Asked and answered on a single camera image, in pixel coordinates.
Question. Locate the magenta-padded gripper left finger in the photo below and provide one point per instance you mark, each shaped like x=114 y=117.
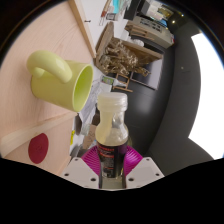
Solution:
x=81 y=171

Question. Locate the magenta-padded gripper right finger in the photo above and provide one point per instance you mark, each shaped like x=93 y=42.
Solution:
x=143 y=171

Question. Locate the clear bottle with dark label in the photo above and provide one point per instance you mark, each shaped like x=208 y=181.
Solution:
x=111 y=156

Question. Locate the cardboard box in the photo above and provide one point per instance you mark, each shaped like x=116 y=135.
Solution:
x=89 y=138

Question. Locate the yellow paper slip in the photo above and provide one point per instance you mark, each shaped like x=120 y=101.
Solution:
x=72 y=137

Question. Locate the flat round red coaster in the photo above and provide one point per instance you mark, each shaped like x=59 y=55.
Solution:
x=38 y=148

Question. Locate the yellow-green mug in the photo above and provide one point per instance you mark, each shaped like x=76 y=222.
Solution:
x=53 y=86

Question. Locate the wooden easel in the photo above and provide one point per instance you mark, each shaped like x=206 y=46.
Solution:
x=121 y=83

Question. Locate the white glue bottle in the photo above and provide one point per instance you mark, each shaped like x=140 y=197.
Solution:
x=107 y=80

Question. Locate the ceiling strip light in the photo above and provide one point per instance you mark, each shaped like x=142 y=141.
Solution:
x=208 y=93

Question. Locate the brown carved relief sculpture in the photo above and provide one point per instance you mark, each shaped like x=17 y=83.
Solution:
x=123 y=56

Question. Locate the white plaster bust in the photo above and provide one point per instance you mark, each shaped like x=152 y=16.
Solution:
x=138 y=42

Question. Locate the white cabinet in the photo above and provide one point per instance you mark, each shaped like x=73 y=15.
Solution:
x=153 y=30

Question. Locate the light wooden drawing board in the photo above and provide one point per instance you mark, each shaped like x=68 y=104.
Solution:
x=40 y=30

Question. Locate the small paint jar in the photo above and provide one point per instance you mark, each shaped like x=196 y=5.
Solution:
x=111 y=16

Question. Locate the black flat boxes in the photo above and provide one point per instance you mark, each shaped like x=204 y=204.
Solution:
x=133 y=9

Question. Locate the colourful picture book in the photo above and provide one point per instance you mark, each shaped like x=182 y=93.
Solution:
x=120 y=5

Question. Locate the black wall screen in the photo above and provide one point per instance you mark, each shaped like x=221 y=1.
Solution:
x=146 y=75

